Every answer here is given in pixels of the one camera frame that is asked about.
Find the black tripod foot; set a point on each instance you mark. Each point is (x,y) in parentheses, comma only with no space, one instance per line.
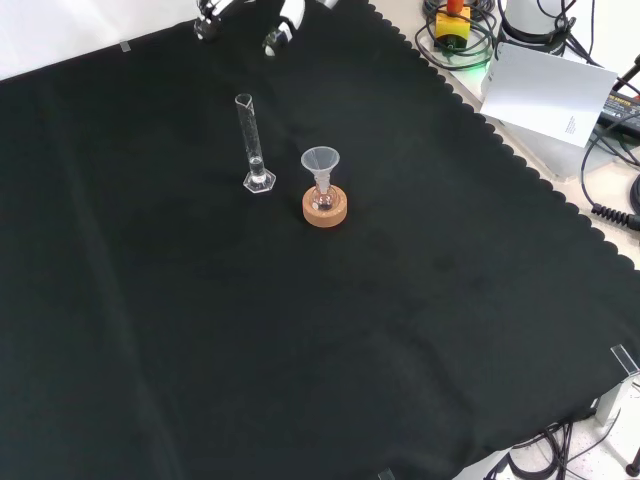
(634,462)

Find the clear glass graduated cylinder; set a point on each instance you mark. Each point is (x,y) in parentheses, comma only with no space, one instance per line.
(260,181)

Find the yellow stop button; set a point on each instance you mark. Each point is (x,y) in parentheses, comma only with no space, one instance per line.
(452,27)

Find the grey metal bracket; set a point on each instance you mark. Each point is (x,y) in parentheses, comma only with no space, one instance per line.
(612,405)

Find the clear plastic funnel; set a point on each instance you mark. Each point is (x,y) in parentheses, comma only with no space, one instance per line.
(320,162)

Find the pale board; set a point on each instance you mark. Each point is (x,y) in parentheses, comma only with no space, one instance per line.
(545,95)

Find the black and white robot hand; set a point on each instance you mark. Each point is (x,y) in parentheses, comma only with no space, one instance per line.
(292,15)

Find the clear tape piece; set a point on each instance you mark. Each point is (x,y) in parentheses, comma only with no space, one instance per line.
(625,358)
(386,474)
(125,46)

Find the black power adapter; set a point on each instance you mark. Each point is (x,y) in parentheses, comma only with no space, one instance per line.
(622,111)

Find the black bench cloth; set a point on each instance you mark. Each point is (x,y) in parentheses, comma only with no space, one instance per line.
(300,325)

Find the small round-bottom glass flask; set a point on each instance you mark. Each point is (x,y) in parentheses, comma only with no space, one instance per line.
(324,202)

